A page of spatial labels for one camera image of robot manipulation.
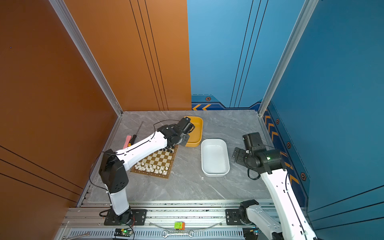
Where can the white plastic tray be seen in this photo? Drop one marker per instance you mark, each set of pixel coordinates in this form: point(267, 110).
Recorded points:
point(215, 159)

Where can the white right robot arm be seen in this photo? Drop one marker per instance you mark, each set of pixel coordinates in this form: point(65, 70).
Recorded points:
point(271, 168)

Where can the silver wrench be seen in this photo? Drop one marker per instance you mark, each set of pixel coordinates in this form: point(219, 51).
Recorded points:
point(167, 234)

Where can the yellow plastic tray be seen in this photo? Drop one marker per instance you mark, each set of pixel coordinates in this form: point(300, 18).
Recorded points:
point(196, 135)

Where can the aluminium left corner post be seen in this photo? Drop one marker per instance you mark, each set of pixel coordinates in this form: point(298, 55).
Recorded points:
point(75, 34)

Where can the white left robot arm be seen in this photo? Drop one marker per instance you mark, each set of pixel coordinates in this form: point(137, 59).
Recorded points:
point(114, 165)

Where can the white chess pieces on board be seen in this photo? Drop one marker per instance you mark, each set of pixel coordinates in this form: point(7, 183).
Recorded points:
point(156, 169)

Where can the black chess pieces on board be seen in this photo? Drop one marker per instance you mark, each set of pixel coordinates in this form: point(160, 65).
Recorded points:
point(169, 149)

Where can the brown chessboard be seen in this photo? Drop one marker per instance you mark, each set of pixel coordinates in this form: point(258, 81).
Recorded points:
point(160, 156)

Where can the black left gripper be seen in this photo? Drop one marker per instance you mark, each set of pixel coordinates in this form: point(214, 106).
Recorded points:
point(186, 139)

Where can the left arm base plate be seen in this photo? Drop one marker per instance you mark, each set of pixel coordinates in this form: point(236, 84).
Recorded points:
point(136, 217)

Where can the aluminium right corner post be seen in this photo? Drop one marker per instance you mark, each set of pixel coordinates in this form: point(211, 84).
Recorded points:
point(301, 23)

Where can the green circuit board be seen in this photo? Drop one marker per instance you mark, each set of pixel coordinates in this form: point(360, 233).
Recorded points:
point(123, 233)

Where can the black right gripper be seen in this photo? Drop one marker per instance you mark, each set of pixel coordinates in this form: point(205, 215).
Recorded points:
point(239, 158)

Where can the aluminium corner post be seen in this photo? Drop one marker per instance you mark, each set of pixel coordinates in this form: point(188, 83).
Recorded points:
point(301, 23)
point(75, 34)

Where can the green orange small box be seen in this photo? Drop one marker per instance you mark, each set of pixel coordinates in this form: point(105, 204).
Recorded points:
point(179, 226)

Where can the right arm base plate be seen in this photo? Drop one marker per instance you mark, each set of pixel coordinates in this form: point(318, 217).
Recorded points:
point(234, 218)

